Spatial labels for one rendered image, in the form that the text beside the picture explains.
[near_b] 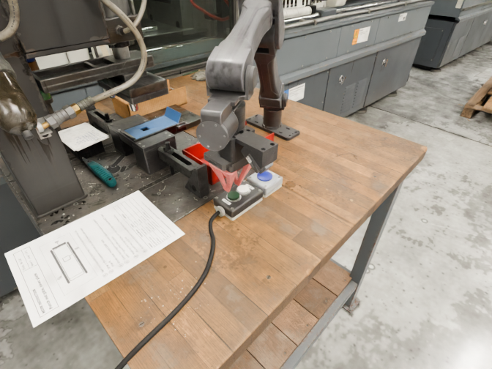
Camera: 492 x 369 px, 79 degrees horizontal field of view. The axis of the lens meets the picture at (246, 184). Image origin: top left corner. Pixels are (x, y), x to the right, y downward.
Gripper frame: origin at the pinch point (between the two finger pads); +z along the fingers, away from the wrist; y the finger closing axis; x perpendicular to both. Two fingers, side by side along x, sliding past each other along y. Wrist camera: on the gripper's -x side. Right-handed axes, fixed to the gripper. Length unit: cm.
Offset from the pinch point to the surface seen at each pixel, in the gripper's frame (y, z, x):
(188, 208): -7.6, 7.0, 7.3
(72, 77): -16.2, -20.4, 32.0
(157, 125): 2.2, -2.0, 33.9
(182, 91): 29, 1, 59
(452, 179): 208, 93, -26
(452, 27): 466, 29, 71
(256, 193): 5.2, 3.7, -3.0
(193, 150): 5.4, 2.3, 21.5
